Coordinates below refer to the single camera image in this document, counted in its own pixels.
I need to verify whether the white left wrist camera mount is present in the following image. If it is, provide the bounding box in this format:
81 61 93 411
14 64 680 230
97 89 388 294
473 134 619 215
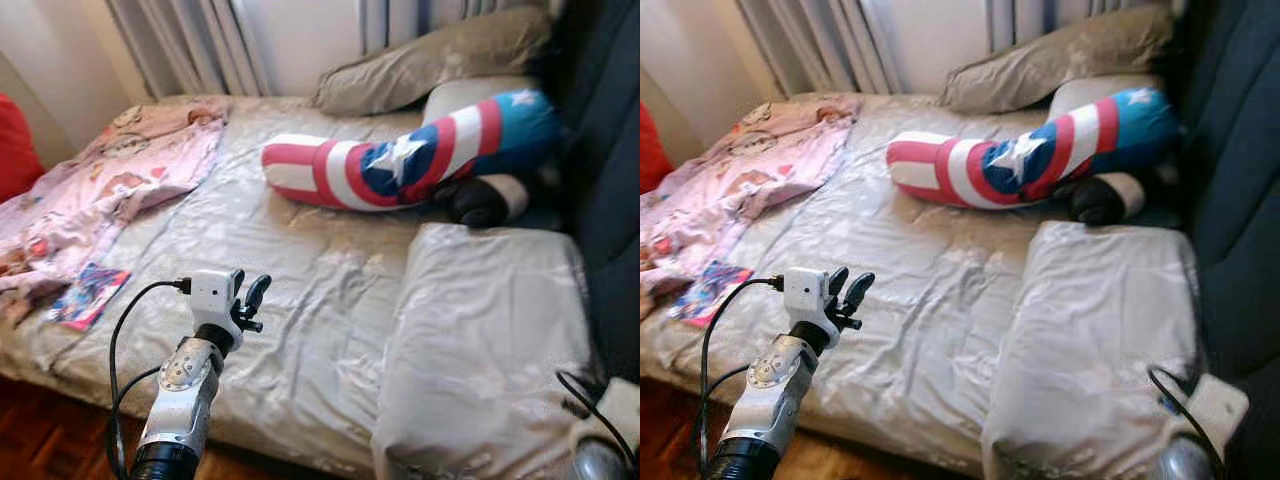
782 266 836 346
188 268 246 336

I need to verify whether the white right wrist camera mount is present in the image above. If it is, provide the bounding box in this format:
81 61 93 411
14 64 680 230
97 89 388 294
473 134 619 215
570 377 641 451
1165 373 1251 451

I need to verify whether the red white blue bolster pillow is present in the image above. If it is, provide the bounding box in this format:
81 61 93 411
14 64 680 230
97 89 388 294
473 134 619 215
260 88 561 211
885 86 1181 209

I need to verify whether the dark navy fabric furniture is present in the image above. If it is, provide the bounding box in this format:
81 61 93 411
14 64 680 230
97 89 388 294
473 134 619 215
1170 0 1280 480
545 0 641 381

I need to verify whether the grey satin pillow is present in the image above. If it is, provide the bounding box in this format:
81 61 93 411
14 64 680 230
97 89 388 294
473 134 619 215
372 222 601 480
980 220 1206 480

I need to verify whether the pink cartoon print blanket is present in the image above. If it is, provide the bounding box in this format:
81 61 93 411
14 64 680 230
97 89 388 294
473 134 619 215
640 95 863 316
0 97 229 326

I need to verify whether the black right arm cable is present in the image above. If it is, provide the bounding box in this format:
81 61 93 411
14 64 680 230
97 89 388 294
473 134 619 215
1147 366 1226 471
555 370 641 471

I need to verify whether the grey pleated curtain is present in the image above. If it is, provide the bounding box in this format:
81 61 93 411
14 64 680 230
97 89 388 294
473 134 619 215
105 0 271 99
360 0 551 36
985 0 1181 31
735 0 906 96

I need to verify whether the bed with beige floral cover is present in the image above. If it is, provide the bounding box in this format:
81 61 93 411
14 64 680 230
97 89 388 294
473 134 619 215
0 92 601 480
640 92 1201 480

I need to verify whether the olive beige pillow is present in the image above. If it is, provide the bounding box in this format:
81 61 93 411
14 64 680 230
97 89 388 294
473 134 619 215
940 5 1179 114
315 8 553 116

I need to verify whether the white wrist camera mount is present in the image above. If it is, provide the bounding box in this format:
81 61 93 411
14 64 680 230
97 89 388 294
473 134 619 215
1165 373 1251 451
782 266 836 346
188 268 246 336
570 377 641 451

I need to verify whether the colourful comic book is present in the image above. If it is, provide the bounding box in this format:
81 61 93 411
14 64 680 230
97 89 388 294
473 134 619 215
48 262 131 331
668 260 756 329

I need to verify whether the black and white plush toy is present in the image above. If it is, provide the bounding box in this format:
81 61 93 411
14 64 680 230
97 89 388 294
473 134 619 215
440 172 531 229
1065 172 1146 227

